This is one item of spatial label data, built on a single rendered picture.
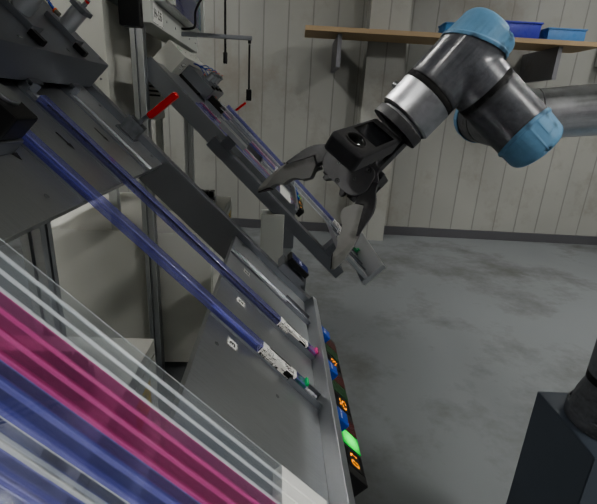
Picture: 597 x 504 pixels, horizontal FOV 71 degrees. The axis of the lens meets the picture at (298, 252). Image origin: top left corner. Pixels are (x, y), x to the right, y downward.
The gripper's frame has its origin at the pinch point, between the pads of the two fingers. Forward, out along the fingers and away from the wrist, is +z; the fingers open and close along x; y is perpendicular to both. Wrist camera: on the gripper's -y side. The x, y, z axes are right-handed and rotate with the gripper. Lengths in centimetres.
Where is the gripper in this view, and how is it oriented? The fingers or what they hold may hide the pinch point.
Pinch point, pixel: (291, 230)
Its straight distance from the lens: 57.2
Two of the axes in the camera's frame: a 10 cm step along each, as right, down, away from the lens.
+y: 2.8, -0.2, 9.6
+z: -6.8, 7.0, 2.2
